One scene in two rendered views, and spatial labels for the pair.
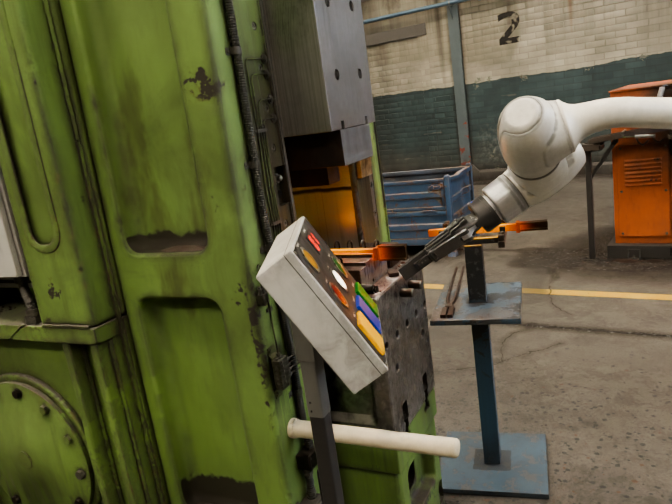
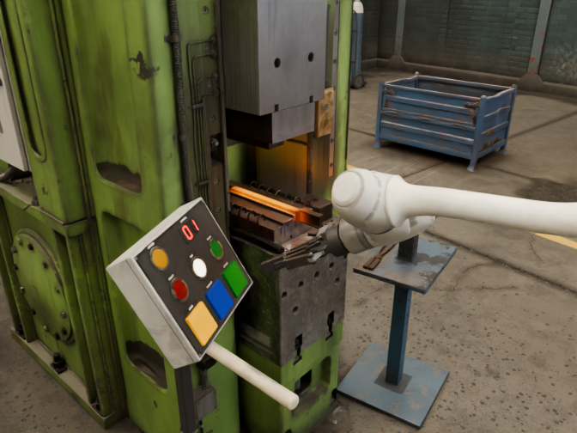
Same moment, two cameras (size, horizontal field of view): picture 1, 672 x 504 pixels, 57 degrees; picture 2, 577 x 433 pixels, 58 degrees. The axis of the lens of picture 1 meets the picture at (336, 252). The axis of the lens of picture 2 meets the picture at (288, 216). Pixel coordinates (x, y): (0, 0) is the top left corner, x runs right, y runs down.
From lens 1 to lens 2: 0.60 m
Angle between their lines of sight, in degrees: 18
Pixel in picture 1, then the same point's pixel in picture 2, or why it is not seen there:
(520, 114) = (343, 189)
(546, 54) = not seen: outside the picture
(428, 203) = (461, 118)
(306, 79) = (245, 65)
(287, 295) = (127, 287)
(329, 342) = (157, 328)
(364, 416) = (264, 337)
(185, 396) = not seen: hidden behind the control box
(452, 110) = (533, 18)
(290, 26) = (238, 15)
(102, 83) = (85, 36)
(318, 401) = not seen: hidden behind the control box
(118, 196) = (92, 131)
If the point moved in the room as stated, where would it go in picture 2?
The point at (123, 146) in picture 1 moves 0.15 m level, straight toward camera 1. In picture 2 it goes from (100, 90) to (85, 100)
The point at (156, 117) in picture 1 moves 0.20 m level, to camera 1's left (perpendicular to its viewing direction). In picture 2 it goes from (120, 76) to (62, 72)
